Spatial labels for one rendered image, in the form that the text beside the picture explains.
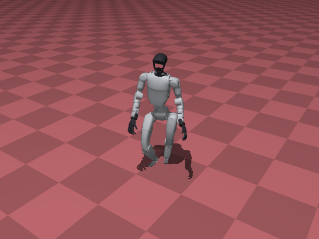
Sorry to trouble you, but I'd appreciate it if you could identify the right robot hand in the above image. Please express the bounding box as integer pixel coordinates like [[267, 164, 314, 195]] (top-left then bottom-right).
[[128, 113, 138, 135]]

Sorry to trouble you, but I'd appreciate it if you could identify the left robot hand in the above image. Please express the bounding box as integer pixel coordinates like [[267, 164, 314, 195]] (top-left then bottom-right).
[[178, 119, 187, 140]]

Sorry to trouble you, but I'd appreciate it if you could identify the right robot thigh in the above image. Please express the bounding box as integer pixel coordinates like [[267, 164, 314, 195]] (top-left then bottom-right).
[[141, 112, 156, 153]]

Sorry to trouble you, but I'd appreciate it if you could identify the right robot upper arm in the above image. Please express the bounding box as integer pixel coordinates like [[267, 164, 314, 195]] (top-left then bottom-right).
[[136, 73, 149, 100]]

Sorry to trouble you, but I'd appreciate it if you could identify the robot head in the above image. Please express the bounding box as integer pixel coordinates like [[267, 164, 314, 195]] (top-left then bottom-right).
[[153, 53, 167, 77]]

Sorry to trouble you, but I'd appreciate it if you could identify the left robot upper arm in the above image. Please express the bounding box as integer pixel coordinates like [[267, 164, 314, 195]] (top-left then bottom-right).
[[169, 77, 182, 106]]

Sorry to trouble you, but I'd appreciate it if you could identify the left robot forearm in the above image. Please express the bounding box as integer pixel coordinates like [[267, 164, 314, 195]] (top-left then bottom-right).
[[176, 98, 184, 124]]

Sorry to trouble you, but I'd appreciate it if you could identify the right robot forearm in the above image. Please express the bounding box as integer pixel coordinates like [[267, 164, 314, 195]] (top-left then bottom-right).
[[131, 92, 141, 117]]

